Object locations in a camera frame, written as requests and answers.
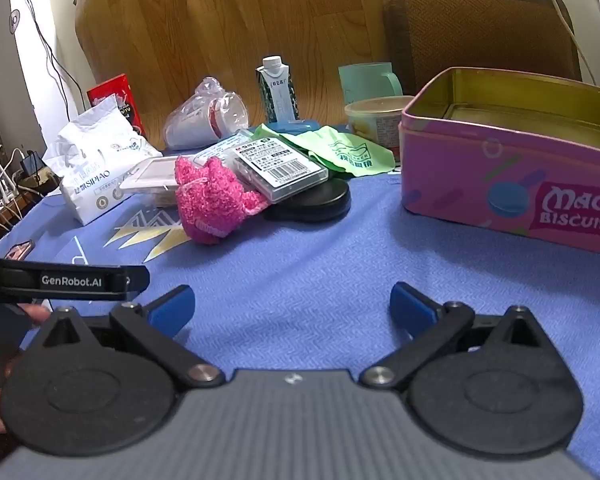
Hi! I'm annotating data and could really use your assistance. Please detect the pink biscuit tin box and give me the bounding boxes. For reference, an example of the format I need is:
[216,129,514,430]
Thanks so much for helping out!
[399,66,600,259]

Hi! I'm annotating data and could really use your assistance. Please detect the cotton swab pack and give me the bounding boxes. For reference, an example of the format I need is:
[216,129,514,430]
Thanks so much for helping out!
[118,155,182,209]

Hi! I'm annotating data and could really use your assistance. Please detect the red box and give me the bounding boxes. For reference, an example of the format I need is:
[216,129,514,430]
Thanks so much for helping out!
[86,73,146,137]

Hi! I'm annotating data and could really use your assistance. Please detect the black round lid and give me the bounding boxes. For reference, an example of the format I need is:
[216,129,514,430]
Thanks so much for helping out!
[261,178,352,224]

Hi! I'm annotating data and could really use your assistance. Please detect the person's left hand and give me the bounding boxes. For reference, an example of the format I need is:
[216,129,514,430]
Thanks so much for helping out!
[0,303,52,434]

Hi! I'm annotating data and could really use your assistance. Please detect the clear plastic case barcode label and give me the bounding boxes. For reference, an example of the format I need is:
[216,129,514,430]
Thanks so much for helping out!
[231,137,330,205]

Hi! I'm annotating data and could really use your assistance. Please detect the milk carton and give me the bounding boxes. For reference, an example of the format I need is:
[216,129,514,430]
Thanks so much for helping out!
[255,55,300,124]

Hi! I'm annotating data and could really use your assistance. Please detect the green mug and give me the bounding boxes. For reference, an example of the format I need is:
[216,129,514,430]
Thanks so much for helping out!
[338,62,404,107]

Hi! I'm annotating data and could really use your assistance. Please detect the lidded plastic tub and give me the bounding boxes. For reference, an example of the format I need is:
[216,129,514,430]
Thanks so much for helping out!
[343,95,417,162]

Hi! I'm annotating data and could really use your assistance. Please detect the black cable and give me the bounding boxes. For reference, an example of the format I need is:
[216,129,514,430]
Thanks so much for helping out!
[7,0,91,113]

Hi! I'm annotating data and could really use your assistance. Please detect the plastic-wrapped paper cup stack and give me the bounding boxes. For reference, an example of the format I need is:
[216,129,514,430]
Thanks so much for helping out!
[163,76,251,151]

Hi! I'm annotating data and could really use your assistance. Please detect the clear plastic packet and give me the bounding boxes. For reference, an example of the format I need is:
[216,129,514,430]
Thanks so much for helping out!
[191,129,257,167]

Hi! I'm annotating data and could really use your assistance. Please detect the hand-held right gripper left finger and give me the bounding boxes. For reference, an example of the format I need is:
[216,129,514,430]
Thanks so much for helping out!
[27,284,226,389]

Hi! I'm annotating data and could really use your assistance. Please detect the white cable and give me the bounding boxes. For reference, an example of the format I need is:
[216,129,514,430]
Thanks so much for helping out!
[527,0,598,85]

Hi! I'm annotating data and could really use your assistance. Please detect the blue clear plastic case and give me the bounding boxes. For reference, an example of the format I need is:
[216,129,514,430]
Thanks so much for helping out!
[266,118,322,134]

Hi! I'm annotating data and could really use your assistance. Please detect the pink fuzzy knitted sock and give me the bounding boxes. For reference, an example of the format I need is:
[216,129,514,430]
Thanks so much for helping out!
[174,155,271,246]

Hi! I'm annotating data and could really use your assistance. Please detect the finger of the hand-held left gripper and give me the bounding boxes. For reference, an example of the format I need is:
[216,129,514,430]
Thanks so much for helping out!
[123,266,151,296]

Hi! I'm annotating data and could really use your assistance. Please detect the green cloth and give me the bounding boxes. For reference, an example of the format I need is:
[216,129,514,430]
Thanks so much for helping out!
[251,123,397,178]

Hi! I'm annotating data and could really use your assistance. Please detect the brown chair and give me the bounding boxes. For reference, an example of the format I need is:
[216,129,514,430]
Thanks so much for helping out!
[382,0,584,97]

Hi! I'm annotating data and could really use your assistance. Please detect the blue printed tablecloth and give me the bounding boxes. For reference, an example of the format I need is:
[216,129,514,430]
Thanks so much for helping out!
[0,122,600,480]

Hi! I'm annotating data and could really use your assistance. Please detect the wooden board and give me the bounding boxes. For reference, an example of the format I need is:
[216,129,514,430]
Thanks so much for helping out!
[74,0,412,152]

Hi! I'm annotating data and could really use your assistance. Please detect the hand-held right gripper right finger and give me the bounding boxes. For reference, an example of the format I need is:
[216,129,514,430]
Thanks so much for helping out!
[358,282,548,390]

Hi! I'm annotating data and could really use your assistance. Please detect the white plastic bag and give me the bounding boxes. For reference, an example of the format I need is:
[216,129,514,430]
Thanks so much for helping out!
[44,94,164,227]

